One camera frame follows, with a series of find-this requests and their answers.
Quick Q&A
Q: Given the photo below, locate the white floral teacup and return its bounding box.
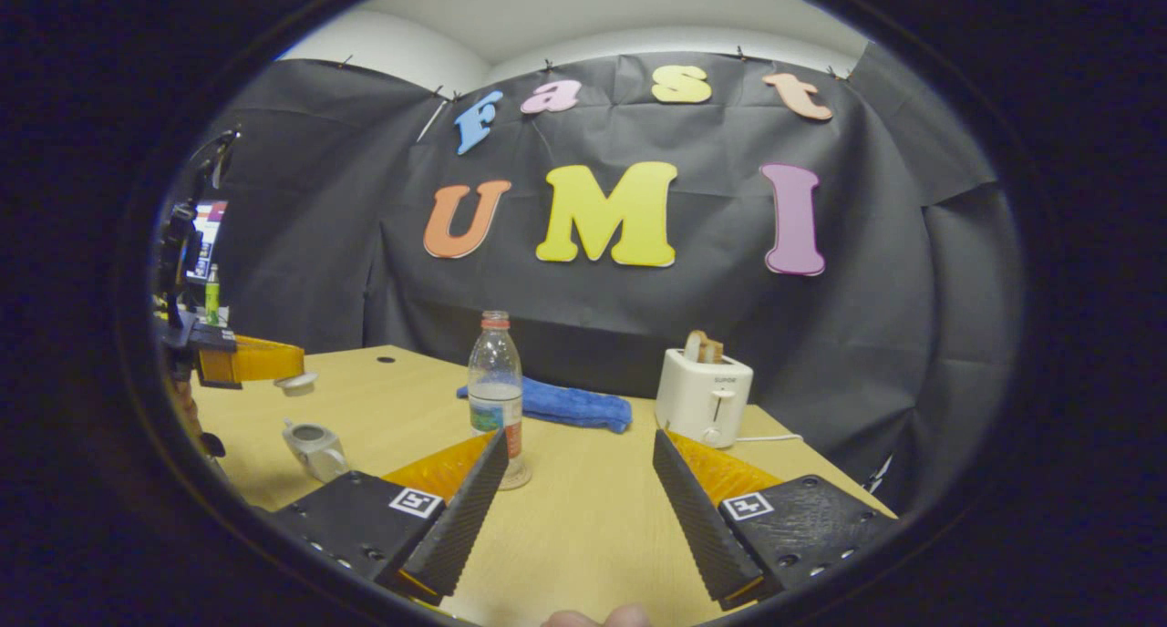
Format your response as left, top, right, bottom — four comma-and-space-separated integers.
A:
281, 419, 350, 484

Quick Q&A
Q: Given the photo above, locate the computer monitor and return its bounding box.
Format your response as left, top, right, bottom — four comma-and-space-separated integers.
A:
187, 199, 229, 282

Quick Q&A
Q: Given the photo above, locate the black backdrop cloth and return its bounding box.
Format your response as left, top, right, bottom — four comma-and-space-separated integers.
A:
169, 42, 1027, 519

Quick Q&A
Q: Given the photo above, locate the white toaster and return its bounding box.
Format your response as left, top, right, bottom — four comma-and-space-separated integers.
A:
655, 347, 755, 449

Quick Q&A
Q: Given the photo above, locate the clear plastic water bottle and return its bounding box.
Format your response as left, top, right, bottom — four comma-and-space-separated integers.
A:
467, 311, 532, 489

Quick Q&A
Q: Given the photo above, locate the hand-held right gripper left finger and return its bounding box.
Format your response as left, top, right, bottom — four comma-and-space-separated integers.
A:
269, 427, 510, 605

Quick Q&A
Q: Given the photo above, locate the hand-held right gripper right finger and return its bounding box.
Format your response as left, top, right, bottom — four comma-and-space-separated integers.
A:
652, 428, 899, 610

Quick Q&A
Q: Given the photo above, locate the blue towel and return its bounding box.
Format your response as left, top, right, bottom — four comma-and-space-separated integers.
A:
456, 376, 634, 434

